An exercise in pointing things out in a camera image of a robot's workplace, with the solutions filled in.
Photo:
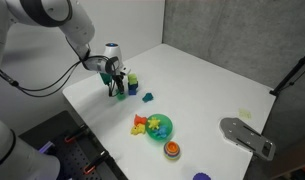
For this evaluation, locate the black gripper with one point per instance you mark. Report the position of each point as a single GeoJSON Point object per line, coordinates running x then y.
{"type": "Point", "coordinates": [118, 70]}

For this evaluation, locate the green toy block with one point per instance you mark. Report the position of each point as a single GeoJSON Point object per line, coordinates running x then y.
{"type": "Point", "coordinates": [120, 96]}

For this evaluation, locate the yellow-green toy block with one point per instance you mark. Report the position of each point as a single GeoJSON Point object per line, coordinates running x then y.
{"type": "Point", "coordinates": [132, 79]}

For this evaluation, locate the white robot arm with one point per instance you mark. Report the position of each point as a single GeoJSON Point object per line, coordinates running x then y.
{"type": "Point", "coordinates": [75, 26]}

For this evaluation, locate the dark blue toy block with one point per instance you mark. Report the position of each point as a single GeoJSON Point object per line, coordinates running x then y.
{"type": "Point", "coordinates": [132, 92]}
{"type": "Point", "coordinates": [133, 86]}

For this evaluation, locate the teal animal toy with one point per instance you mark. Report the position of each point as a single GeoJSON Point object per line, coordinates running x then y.
{"type": "Point", "coordinates": [147, 97]}

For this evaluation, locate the orange animal toy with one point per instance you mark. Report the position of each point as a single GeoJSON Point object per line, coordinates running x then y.
{"type": "Point", "coordinates": [140, 119]}

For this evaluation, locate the yellow bear toy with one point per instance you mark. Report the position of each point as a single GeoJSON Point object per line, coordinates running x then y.
{"type": "Point", "coordinates": [137, 129]}

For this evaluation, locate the yellow spiky toy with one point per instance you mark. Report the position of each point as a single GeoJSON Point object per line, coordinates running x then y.
{"type": "Point", "coordinates": [154, 123]}

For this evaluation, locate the black orange-tipped clamp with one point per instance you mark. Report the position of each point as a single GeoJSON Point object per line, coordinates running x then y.
{"type": "Point", "coordinates": [77, 133]}
{"type": "Point", "coordinates": [96, 162]}

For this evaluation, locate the green plastic bowl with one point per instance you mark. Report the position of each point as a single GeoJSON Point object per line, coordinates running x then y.
{"type": "Point", "coordinates": [160, 128]}

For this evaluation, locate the light blue toy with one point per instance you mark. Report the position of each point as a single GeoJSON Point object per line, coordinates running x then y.
{"type": "Point", "coordinates": [161, 131]}

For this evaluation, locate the rainbow stacking cups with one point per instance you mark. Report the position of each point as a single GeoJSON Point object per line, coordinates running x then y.
{"type": "Point", "coordinates": [172, 150]}

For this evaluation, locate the purple spiky ball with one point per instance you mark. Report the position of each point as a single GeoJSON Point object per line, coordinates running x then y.
{"type": "Point", "coordinates": [202, 176]}

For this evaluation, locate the yellow sticky note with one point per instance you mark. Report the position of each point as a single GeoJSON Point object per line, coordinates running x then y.
{"type": "Point", "coordinates": [245, 113]}

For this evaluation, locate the grey metal mounting plate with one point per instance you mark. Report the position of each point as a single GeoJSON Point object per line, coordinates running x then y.
{"type": "Point", "coordinates": [245, 136]}

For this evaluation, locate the black stand pole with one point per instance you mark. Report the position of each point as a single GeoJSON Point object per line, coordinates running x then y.
{"type": "Point", "coordinates": [290, 75]}

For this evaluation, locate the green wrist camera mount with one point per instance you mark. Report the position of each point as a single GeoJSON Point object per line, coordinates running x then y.
{"type": "Point", "coordinates": [105, 78]}

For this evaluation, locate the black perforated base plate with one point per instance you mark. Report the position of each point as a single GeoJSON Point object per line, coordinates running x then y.
{"type": "Point", "coordinates": [68, 156]}

